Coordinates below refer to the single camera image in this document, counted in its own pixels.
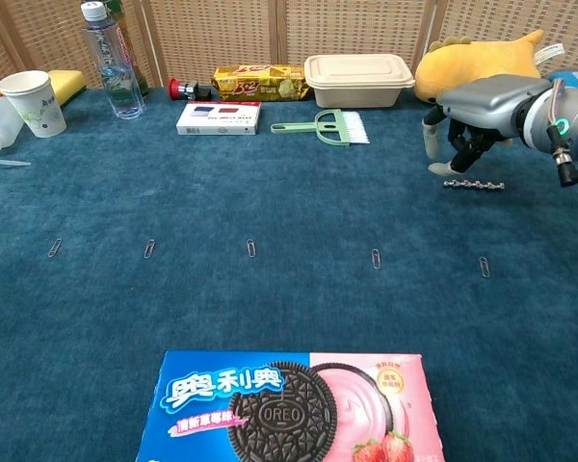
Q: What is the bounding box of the woven folding screen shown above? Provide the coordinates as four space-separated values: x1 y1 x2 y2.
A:
0 0 578 92

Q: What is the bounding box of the beige lidded lunch box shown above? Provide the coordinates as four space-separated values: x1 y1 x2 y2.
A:
303 53 416 110

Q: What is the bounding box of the brown tea bottle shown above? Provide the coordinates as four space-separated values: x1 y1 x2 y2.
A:
103 0 151 97

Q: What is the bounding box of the clear water bottle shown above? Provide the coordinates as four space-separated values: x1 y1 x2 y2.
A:
80 1 147 121

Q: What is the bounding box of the metal bead chain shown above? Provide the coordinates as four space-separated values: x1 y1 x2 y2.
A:
442 178 506 190

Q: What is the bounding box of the yellow biscuit pack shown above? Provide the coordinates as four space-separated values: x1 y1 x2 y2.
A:
210 64 310 103

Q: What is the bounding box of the Oreo strawberry cookie box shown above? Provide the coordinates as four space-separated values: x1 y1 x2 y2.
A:
134 349 447 462

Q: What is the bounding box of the white paper cup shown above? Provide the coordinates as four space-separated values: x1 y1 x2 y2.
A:
0 69 68 140

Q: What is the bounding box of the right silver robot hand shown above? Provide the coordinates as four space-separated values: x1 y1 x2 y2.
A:
422 74 555 177

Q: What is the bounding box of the yellow sponge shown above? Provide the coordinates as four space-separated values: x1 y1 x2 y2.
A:
46 69 88 108

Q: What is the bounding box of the blue carpet table cover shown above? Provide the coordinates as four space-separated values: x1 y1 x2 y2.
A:
0 86 578 462

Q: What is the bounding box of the yellow plush toy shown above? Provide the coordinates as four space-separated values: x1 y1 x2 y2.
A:
414 29 565 105

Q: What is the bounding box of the white box red blue print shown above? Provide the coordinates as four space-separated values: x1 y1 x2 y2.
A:
175 100 262 137

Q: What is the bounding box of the red emergency stop button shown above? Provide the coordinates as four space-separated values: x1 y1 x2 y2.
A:
168 76 214 101

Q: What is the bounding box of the green hand brush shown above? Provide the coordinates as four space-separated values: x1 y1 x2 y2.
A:
270 109 371 147

